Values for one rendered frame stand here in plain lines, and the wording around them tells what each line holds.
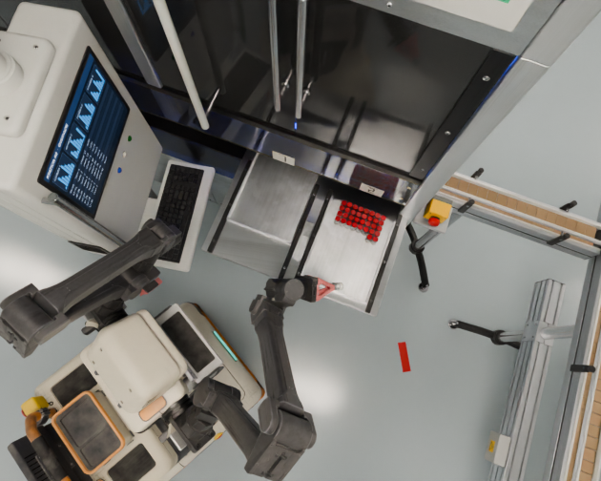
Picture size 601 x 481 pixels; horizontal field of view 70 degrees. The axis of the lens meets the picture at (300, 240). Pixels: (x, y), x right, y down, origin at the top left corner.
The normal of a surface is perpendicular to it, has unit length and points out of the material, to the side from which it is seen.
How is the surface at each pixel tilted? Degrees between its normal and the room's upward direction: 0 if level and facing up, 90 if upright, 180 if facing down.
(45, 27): 0
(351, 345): 0
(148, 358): 42
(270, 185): 0
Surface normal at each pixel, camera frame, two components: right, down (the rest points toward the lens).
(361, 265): 0.02, -0.25
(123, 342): 0.53, -0.61
